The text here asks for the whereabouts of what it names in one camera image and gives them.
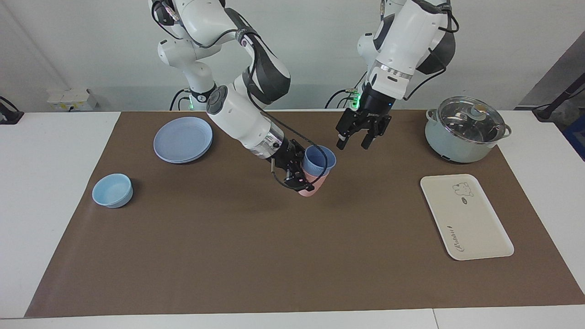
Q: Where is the blue plastic cup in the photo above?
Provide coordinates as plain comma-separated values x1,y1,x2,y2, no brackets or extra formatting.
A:
303,145,337,178

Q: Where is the glass pot lid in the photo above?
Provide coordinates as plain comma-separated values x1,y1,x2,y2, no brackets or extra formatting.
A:
436,96,507,144

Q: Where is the pale green cooking pot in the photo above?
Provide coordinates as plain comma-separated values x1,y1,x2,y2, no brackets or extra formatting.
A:
425,108,512,164

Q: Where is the cream tray with rabbit print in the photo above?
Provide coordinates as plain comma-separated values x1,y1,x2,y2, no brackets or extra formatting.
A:
420,174,515,261

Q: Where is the black stand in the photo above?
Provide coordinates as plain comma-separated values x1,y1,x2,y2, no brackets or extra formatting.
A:
532,73,585,122

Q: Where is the pink plastic cup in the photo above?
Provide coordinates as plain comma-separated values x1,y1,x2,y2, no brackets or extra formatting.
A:
296,165,330,198

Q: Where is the white power strip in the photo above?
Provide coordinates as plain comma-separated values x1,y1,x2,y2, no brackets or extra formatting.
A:
47,88,99,112

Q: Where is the pale blue plate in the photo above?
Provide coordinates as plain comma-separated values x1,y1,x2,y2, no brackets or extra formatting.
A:
153,117,214,165

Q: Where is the brown table mat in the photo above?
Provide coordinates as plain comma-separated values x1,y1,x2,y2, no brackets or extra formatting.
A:
25,110,585,318

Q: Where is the light blue bowl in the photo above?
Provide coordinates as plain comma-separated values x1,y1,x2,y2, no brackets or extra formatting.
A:
92,173,133,209

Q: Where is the black base cable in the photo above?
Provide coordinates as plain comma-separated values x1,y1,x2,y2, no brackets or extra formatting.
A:
170,88,192,111
325,72,366,109

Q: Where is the black clamp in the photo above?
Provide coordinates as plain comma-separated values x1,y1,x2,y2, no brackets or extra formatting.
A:
0,96,24,125

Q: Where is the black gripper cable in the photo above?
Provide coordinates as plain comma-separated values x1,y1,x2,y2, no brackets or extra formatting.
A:
247,82,330,191

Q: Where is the blue box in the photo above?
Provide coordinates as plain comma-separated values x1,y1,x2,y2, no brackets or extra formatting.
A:
562,114,585,161

